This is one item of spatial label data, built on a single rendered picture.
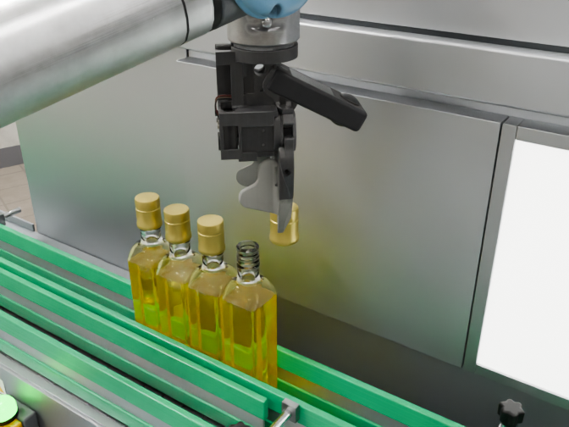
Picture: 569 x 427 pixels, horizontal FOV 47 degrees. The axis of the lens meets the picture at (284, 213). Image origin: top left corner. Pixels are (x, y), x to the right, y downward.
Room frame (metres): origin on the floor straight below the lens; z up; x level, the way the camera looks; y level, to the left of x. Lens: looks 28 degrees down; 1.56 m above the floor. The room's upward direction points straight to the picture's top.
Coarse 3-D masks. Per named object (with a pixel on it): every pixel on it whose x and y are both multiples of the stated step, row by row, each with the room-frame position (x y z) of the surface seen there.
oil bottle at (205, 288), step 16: (192, 272) 0.74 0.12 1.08; (208, 272) 0.73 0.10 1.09; (224, 272) 0.73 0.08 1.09; (192, 288) 0.73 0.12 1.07; (208, 288) 0.71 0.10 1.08; (192, 304) 0.73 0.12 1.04; (208, 304) 0.71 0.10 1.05; (192, 320) 0.73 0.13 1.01; (208, 320) 0.71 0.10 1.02; (192, 336) 0.73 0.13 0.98; (208, 336) 0.71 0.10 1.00; (208, 352) 0.71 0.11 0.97
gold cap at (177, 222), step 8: (168, 208) 0.77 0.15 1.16; (176, 208) 0.77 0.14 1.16; (184, 208) 0.77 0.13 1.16; (168, 216) 0.76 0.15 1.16; (176, 216) 0.76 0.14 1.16; (184, 216) 0.76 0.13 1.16; (168, 224) 0.76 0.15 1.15; (176, 224) 0.76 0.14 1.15; (184, 224) 0.76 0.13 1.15; (168, 232) 0.76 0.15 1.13; (176, 232) 0.76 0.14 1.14; (184, 232) 0.76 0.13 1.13; (168, 240) 0.76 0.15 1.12; (176, 240) 0.76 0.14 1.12; (184, 240) 0.76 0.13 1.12
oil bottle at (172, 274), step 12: (168, 252) 0.78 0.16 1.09; (192, 252) 0.78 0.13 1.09; (168, 264) 0.75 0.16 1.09; (180, 264) 0.75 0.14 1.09; (192, 264) 0.76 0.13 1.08; (156, 276) 0.76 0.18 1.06; (168, 276) 0.75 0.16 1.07; (180, 276) 0.74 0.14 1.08; (168, 288) 0.75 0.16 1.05; (180, 288) 0.74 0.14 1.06; (168, 300) 0.75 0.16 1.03; (180, 300) 0.74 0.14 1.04; (168, 312) 0.75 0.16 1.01; (180, 312) 0.74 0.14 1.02; (168, 324) 0.75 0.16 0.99; (180, 324) 0.74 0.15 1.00; (168, 336) 0.75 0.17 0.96; (180, 336) 0.74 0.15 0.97
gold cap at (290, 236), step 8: (296, 208) 0.68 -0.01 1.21; (272, 216) 0.67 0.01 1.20; (296, 216) 0.68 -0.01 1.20; (272, 224) 0.67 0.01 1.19; (288, 224) 0.67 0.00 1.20; (296, 224) 0.68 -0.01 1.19; (272, 232) 0.68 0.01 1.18; (288, 232) 0.67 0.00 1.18; (296, 232) 0.68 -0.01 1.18; (272, 240) 0.67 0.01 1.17; (280, 240) 0.67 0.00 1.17; (288, 240) 0.67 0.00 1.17; (296, 240) 0.67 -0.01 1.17
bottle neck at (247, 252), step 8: (240, 248) 0.70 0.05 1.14; (248, 248) 0.72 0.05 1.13; (256, 248) 0.70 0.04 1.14; (240, 256) 0.70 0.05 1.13; (248, 256) 0.70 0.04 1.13; (256, 256) 0.70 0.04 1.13; (240, 264) 0.70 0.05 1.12; (248, 264) 0.70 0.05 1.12; (256, 264) 0.70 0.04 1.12; (240, 272) 0.70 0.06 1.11; (248, 272) 0.70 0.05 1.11; (256, 272) 0.70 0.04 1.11; (240, 280) 0.70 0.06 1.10; (248, 280) 0.70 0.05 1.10; (256, 280) 0.70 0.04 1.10
